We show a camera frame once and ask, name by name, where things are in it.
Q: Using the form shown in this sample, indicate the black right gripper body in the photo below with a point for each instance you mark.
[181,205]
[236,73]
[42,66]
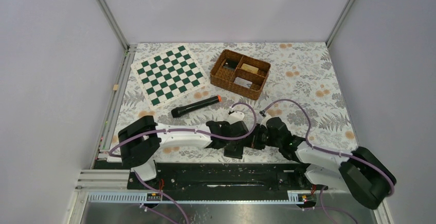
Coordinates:
[262,137]

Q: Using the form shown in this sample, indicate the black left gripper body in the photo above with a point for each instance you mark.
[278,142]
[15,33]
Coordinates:
[224,124]

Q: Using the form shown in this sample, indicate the black leather card holder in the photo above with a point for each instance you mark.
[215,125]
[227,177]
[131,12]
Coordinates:
[233,150]

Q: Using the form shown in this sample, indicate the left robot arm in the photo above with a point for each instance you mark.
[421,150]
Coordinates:
[139,141]

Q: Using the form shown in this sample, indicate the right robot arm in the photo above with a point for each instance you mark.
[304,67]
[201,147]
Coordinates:
[358,172]

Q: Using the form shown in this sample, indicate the white card in basket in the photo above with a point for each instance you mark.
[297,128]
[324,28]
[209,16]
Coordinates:
[243,82]

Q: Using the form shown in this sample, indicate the tan card in basket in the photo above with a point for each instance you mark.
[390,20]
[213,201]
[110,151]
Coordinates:
[249,68]

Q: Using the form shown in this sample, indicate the floral table mat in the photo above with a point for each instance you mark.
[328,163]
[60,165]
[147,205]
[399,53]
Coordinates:
[301,89]

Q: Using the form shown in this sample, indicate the brown wicker divided basket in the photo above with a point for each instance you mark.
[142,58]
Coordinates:
[224,78]

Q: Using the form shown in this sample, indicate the black flashlight orange tip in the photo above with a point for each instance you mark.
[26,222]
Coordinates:
[183,110]

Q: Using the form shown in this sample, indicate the black item in basket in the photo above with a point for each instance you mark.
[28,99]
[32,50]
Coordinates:
[230,64]

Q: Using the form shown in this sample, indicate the green white chessboard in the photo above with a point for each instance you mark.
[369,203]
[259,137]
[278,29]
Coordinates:
[169,75]

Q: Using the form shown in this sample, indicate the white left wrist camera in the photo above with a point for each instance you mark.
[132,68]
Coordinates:
[234,116]

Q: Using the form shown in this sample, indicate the aluminium slotted rail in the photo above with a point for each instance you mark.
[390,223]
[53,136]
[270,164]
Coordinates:
[121,186]

